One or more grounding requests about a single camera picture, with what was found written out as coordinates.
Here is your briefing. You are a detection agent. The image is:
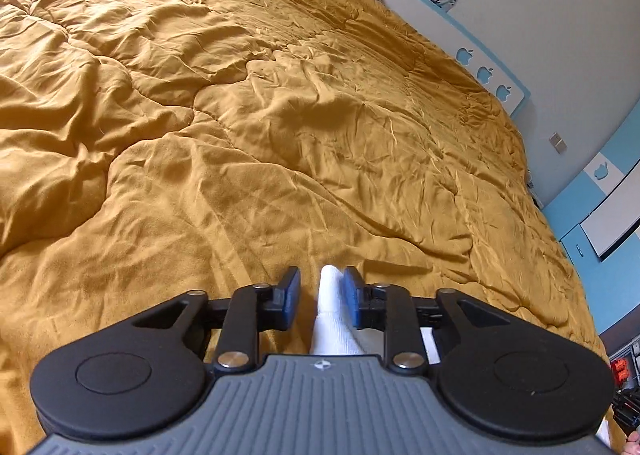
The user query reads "blue wardrobe with apple cutouts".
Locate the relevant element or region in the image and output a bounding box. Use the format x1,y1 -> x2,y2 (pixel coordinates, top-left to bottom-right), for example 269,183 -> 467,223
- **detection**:
542,100 -> 640,338

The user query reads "mustard yellow quilt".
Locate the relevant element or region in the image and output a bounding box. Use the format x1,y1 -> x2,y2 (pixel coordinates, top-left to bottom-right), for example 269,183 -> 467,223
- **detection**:
0,0 -> 608,446

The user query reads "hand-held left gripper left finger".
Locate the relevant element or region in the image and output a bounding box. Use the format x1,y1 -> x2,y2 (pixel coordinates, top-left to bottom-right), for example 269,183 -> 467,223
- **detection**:
131,267 -> 304,372

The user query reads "white headboard with apple cutouts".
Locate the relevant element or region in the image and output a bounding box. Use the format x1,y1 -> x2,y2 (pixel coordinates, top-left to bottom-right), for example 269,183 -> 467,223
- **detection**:
309,0 -> 532,112

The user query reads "black framed white board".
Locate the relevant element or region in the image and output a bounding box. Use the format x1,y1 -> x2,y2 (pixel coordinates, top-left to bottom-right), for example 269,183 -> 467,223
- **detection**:
580,170 -> 640,262

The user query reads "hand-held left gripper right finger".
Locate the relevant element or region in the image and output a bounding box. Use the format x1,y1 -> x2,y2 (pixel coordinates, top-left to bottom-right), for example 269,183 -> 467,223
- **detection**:
342,267 -> 512,372

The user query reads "white printed sweatshirt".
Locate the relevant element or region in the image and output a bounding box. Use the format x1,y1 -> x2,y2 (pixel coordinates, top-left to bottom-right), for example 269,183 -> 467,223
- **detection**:
307,264 -> 442,366

